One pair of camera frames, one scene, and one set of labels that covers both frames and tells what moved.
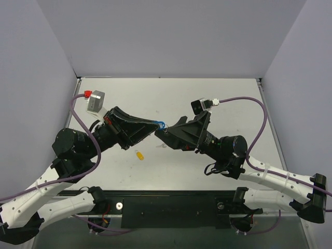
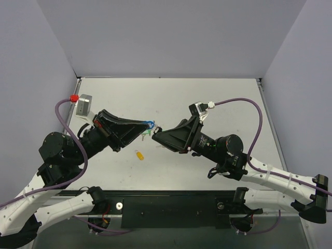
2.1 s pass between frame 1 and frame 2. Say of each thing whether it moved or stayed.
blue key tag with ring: moved
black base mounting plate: stayed
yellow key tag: stayed
